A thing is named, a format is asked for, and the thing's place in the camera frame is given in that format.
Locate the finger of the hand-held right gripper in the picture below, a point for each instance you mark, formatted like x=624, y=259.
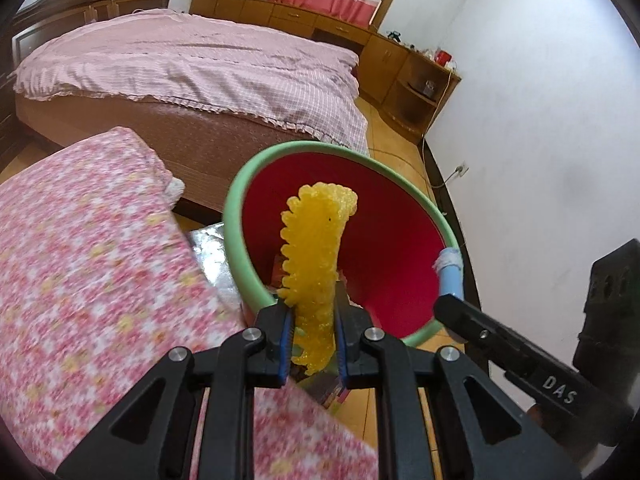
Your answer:
x=480, y=332

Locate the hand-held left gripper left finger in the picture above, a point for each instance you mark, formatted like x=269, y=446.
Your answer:
x=286, y=345

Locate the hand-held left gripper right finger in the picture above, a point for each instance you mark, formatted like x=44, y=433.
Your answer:
x=340, y=355

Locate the light blue paper tube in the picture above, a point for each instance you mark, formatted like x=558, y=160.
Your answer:
x=450, y=280

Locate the yellow wavy plastic tray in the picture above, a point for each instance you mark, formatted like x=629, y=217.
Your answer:
x=315, y=260

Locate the red bucket with green rim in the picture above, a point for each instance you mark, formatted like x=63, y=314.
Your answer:
x=390, y=240

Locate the white fleece padding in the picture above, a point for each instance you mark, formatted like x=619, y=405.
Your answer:
x=175, y=191

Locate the pink floral bed sheet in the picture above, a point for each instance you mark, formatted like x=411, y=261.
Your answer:
x=75, y=260

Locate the glass jar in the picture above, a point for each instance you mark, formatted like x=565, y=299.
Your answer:
x=428, y=87

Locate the brown bed base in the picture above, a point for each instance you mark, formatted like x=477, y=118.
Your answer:
x=125, y=130

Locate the red cup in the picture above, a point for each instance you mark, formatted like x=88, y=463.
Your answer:
x=442, y=58

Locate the long wooden cabinet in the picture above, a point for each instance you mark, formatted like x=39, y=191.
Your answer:
x=385, y=60

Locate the pink checked quilt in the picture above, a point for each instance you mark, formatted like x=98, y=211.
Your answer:
x=175, y=60

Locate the small black gadget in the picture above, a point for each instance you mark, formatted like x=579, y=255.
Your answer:
x=395, y=36

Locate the dark wooden nightstand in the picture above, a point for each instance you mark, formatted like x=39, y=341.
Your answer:
x=6, y=110

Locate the wall socket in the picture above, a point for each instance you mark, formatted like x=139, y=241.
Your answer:
x=460, y=169

